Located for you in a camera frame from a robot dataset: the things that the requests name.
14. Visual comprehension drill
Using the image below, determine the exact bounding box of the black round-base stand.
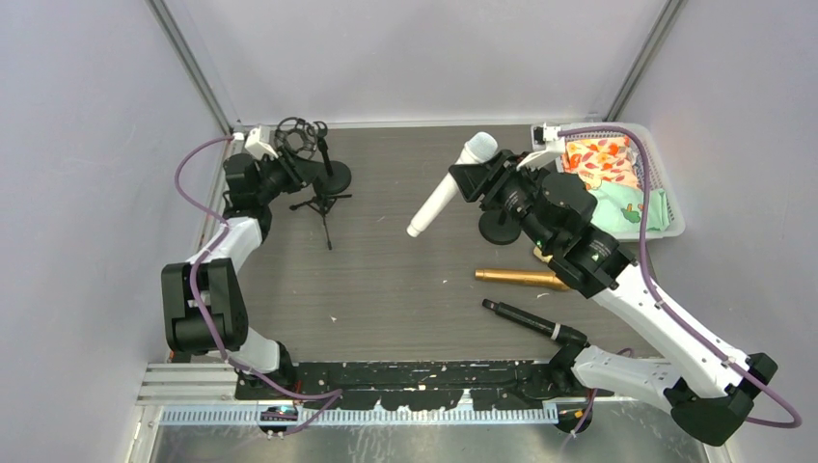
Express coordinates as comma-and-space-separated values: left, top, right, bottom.
313, 121, 352, 195
478, 209, 521, 246

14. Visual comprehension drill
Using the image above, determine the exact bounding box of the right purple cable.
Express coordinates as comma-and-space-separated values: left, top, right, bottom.
559, 124, 804, 429

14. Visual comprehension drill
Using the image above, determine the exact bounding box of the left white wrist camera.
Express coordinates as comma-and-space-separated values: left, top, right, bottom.
244, 124, 279, 160

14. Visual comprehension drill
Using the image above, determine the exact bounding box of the aluminium corner post right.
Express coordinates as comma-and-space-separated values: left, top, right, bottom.
604, 0, 688, 122

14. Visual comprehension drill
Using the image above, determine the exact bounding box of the aluminium corner post left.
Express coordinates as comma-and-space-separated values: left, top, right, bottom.
146, 0, 232, 134

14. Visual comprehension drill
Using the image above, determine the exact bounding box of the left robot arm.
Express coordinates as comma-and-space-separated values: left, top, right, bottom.
160, 153, 306, 389

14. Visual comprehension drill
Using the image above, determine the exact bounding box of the black tripod shock-mount stand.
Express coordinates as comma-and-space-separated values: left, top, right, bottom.
273, 117, 352, 251

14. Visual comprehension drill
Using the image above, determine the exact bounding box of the white microphone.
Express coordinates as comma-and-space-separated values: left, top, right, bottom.
406, 131, 498, 237

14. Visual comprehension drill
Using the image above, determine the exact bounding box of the cream yellow microphone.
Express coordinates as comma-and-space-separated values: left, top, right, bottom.
532, 247, 552, 263

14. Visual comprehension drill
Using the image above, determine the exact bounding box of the black microphone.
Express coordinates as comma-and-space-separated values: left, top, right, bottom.
481, 299, 588, 347

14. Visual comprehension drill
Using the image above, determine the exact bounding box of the aluminium corner post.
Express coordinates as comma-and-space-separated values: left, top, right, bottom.
604, 0, 688, 122
146, 0, 232, 134

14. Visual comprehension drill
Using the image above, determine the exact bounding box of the green patterned cloth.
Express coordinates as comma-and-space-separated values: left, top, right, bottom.
588, 181, 670, 234

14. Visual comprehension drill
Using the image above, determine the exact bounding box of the gold microphone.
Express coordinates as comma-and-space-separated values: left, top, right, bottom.
474, 268, 570, 291

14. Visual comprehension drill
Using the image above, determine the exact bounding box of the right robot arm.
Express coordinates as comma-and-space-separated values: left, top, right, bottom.
450, 150, 777, 447

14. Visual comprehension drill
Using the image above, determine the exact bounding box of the white plastic basket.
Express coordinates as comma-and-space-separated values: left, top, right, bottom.
557, 123, 686, 242

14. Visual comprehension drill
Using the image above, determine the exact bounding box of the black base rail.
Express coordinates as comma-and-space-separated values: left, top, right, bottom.
273, 360, 590, 412

